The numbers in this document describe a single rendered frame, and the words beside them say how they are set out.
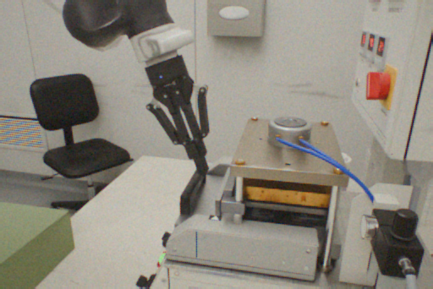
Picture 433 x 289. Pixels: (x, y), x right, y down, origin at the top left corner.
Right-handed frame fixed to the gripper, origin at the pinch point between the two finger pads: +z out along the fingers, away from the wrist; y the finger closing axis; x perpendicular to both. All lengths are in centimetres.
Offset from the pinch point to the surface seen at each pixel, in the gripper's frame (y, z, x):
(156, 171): 39, 19, -54
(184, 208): 3.4, 6.9, 7.6
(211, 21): 19, -30, -140
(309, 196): -19.9, 8.0, 10.2
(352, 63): -47, 17, -149
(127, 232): 33.5, 21.1, -13.5
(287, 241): -15.4, 11.9, 16.0
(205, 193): 2.1, 8.9, -1.3
